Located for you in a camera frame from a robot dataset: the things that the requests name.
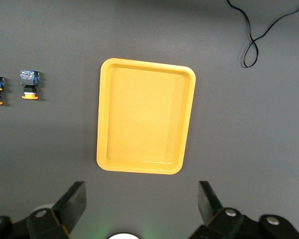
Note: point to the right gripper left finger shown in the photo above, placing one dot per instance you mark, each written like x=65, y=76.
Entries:
x=64, y=211

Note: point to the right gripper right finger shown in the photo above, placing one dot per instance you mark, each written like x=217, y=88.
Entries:
x=211, y=211

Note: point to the yellow plastic tray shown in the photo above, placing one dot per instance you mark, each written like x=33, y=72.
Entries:
x=144, y=117

